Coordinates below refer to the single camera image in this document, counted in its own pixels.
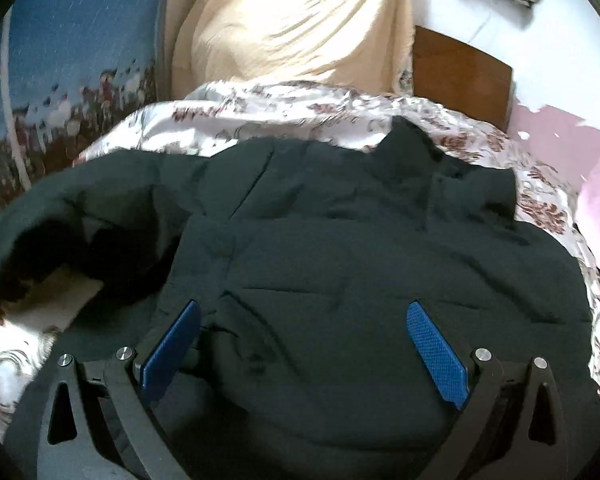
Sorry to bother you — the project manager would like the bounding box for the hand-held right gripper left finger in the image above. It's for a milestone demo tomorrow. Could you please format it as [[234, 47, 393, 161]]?
[[37, 299, 202, 480]]

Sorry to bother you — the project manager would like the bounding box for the dark green padded jacket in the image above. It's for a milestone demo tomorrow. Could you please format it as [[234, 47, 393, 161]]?
[[0, 116, 600, 480]]

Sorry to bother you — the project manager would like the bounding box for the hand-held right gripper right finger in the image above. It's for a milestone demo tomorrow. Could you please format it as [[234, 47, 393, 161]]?
[[405, 301, 572, 480]]

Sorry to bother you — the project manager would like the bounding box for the beige pillow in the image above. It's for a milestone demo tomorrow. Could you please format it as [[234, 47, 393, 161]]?
[[172, 0, 431, 97]]

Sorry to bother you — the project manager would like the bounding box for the white cable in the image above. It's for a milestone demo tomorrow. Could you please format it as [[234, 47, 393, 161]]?
[[0, 22, 31, 192]]

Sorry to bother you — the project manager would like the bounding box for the blue floral rug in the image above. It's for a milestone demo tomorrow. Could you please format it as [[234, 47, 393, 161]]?
[[0, 0, 173, 231]]

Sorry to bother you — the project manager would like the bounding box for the floral satin bedspread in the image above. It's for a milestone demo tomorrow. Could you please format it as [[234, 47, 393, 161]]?
[[0, 79, 600, 441]]

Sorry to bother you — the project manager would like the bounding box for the brown wooden headboard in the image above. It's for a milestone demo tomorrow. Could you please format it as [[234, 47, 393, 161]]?
[[411, 25, 514, 132]]

